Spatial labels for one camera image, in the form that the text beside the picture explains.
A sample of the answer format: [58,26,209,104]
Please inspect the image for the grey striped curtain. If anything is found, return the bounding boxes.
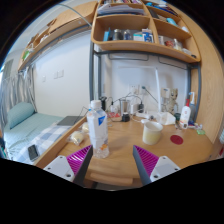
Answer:
[0,64,36,125]

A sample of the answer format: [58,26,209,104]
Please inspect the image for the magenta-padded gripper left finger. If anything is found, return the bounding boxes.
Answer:
[43,144,95,188]

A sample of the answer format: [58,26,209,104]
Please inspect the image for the white power strip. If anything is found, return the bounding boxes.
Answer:
[134,111,158,120]

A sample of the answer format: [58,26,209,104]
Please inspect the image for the wooden figurine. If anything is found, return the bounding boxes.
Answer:
[165,88,179,114]

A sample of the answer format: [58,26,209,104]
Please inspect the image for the steel cup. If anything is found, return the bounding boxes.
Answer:
[119,98,131,115]

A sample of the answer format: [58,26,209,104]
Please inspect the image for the bagged round white item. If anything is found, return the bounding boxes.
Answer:
[68,130,86,146]

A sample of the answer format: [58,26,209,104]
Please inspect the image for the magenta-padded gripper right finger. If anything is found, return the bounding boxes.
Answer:
[132,144,182,187]

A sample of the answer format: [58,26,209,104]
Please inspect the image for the white square wall box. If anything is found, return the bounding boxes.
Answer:
[161,87,171,99]

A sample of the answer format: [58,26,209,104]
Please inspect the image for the blue plaid blanket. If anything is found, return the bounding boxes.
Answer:
[16,121,73,164]

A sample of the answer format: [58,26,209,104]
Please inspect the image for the flat round red coaster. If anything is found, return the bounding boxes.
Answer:
[169,134,184,146]

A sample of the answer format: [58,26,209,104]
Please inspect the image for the white wall outlet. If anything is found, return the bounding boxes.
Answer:
[129,84,148,96]

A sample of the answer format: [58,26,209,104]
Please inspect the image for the white power adapter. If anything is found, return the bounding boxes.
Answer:
[130,103,139,116]

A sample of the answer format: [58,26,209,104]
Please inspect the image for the small black charger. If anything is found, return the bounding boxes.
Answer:
[121,112,131,123]

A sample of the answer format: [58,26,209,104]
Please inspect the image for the white wall switch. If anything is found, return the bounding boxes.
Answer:
[54,69,65,80]

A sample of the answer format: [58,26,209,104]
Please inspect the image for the clear plastic water bottle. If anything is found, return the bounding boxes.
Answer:
[86,99,110,159]

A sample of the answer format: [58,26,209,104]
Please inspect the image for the green pillow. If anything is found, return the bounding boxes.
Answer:
[6,101,37,130]

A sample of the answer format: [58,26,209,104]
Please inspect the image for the black phone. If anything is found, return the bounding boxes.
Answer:
[27,144,40,162]

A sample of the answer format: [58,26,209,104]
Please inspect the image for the white tissue pack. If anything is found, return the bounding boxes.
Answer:
[156,111,177,126]

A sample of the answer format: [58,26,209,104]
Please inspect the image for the grey metal frame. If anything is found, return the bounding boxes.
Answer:
[88,39,202,122]

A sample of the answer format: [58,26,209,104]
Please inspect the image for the black handheld device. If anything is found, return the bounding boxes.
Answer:
[99,95,108,112]

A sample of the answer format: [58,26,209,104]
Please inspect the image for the white pump lotion bottle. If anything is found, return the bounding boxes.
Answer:
[179,98,192,130]

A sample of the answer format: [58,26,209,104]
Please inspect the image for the cream plastic cup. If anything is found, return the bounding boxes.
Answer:
[142,120,164,146]

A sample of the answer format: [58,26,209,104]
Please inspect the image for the wooden shelf unit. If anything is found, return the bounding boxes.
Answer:
[90,0,202,64]

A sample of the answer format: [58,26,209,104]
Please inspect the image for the wooden upper bunk board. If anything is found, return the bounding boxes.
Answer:
[18,1,98,72]

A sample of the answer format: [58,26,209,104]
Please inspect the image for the dark laptop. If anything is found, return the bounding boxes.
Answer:
[56,115,84,127]

